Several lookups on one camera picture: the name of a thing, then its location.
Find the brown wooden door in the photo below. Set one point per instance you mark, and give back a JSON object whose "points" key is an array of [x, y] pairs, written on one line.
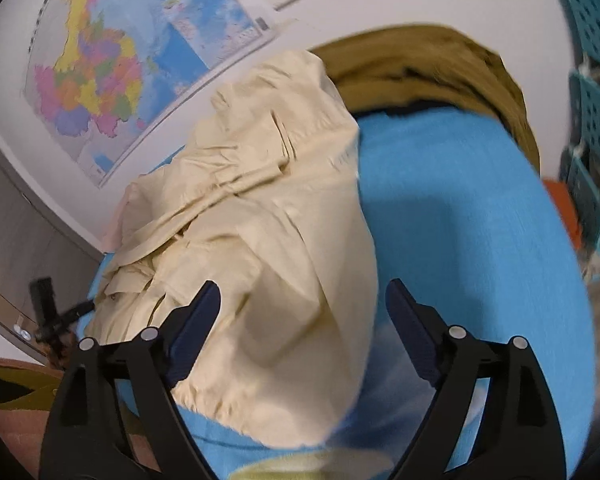
{"points": [[35, 243]]}

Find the colourful wall map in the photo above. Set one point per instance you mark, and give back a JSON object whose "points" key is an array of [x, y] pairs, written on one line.
{"points": [[103, 73]]}

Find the cream beige jacket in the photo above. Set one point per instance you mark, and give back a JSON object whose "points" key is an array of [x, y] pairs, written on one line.
{"points": [[263, 201]]}

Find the pink folded garment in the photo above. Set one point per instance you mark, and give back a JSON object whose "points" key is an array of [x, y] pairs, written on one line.
{"points": [[112, 238]]}

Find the blue floral bed sheet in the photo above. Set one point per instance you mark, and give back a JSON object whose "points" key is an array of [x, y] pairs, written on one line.
{"points": [[455, 212]]}

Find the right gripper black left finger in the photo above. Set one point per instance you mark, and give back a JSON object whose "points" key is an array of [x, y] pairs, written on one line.
{"points": [[114, 416]]}

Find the teal perforated storage rack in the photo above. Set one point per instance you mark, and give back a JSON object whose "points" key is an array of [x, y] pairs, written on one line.
{"points": [[583, 169]]}

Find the olive mustard garment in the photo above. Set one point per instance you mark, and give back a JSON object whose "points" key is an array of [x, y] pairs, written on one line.
{"points": [[398, 67]]}

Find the black folded garment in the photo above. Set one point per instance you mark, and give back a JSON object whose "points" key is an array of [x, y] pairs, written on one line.
{"points": [[413, 108]]}

